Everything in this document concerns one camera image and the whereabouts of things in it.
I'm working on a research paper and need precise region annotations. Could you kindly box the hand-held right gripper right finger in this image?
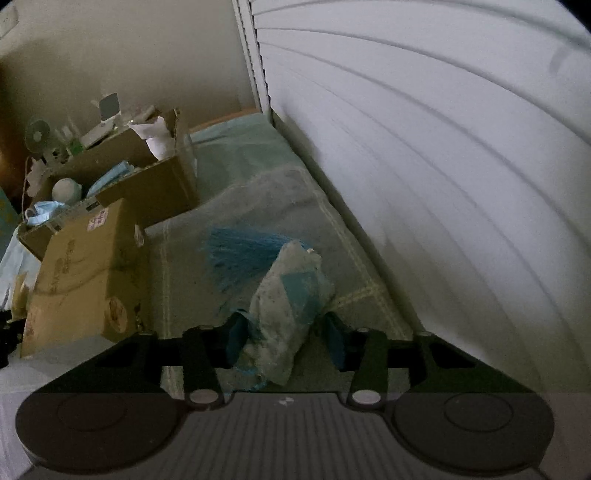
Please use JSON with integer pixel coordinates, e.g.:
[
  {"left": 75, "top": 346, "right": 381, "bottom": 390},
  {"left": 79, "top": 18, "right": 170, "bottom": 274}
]
[{"left": 324, "top": 311, "right": 509, "bottom": 409}]

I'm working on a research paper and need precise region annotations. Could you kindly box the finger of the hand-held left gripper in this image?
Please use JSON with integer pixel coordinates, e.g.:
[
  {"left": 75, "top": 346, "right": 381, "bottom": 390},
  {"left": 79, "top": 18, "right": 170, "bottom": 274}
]
[{"left": 0, "top": 309, "right": 26, "bottom": 367}]

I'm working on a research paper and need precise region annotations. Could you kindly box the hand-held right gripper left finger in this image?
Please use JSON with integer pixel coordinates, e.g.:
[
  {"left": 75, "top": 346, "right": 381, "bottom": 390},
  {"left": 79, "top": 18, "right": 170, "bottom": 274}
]
[{"left": 60, "top": 310, "right": 249, "bottom": 411}]

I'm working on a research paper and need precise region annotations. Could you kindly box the patterned scarf with blue fringe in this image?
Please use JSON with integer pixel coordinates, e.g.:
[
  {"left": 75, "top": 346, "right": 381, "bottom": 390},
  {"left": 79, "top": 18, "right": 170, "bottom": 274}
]
[{"left": 198, "top": 226, "right": 337, "bottom": 391}]

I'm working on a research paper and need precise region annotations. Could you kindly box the blue face mask pack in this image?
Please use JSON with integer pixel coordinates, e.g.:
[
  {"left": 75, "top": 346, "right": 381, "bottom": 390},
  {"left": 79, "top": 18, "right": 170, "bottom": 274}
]
[
  {"left": 25, "top": 200, "right": 70, "bottom": 227},
  {"left": 87, "top": 161, "right": 136, "bottom": 198}
]

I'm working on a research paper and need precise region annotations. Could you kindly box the light blue round toy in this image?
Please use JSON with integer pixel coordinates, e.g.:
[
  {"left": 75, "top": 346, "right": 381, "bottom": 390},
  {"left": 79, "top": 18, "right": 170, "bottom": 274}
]
[{"left": 52, "top": 178, "right": 84, "bottom": 204}]

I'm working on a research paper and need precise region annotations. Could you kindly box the white cloth bundle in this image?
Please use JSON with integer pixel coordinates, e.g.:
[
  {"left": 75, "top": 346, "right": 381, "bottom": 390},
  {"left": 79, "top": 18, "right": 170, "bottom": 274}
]
[{"left": 128, "top": 115, "right": 180, "bottom": 161}]

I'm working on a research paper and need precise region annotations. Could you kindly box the closed brown cardboard box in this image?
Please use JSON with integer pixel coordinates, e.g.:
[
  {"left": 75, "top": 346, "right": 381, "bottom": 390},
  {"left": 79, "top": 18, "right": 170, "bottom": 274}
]
[{"left": 21, "top": 198, "right": 153, "bottom": 358}]

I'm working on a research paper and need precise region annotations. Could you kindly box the grey-green plaid bed mat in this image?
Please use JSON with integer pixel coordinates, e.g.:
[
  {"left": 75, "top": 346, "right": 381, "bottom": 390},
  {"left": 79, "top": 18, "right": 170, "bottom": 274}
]
[{"left": 0, "top": 166, "right": 416, "bottom": 398}]

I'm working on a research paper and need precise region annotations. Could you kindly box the white power strip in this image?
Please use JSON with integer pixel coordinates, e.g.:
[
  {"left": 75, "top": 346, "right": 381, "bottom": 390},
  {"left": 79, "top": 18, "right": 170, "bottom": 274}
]
[{"left": 25, "top": 161, "right": 52, "bottom": 195}]

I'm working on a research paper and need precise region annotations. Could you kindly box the small green desk fan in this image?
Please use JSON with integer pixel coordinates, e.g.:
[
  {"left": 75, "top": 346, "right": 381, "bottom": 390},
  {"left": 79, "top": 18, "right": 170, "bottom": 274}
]
[{"left": 25, "top": 119, "right": 52, "bottom": 160}]

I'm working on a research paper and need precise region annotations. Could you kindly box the white louvered door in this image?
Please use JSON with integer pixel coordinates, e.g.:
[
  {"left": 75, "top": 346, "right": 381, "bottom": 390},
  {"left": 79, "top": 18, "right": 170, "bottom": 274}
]
[{"left": 233, "top": 0, "right": 591, "bottom": 416}]

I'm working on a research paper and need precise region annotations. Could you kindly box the white camera with antennas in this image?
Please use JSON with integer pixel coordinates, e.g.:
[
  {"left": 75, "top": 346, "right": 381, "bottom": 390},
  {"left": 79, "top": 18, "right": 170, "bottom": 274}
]
[{"left": 98, "top": 92, "right": 122, "bottom": 121}]

